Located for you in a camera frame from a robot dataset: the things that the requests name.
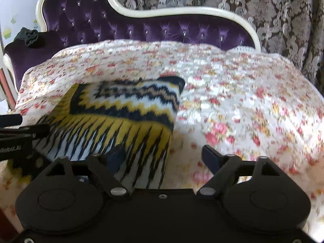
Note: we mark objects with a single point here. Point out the brown damask curtain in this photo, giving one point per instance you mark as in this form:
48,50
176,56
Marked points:
278,17

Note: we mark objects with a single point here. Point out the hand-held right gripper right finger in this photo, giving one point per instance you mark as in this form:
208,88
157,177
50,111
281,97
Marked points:
212,157

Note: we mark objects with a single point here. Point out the yellow black zigzag knit sweater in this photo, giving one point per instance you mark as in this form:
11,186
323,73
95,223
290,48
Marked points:
126,106

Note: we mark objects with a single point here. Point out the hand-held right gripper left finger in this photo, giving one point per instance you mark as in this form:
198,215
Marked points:
117,156

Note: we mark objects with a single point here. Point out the floral satin blanket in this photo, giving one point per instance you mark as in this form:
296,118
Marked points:
240,93

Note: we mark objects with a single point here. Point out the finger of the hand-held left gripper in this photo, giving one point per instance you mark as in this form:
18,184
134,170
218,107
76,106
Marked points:
11,120
27,131

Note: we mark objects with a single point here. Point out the purple tufted velvet sofa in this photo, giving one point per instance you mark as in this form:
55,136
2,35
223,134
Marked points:
88,17

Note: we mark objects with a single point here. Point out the black fabric flower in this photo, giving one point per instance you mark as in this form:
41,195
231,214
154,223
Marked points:
26,36

